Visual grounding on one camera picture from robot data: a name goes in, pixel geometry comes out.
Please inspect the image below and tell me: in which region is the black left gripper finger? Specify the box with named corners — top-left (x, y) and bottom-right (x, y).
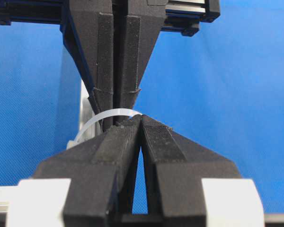
top-left (141, 115), bottom-right (241, 227)

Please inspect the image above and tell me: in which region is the thin black wire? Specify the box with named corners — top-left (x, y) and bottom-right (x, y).
top-left (86, 89), bottom-right (107, 131)

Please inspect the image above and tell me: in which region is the white zip tie loop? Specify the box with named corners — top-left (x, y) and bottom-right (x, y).
top-left (67, 108), bottom-right (141, 149)

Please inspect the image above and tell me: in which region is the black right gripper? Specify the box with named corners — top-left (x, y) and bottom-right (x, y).
top-left (0, 0), bottom-right (221, 109)

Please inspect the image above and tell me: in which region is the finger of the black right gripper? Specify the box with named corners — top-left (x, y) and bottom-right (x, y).
top-left (61, 0), bottom-right (114, 114)

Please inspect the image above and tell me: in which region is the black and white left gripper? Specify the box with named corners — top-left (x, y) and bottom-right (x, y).
top-left (0, 114), bottom-right (266, 227)

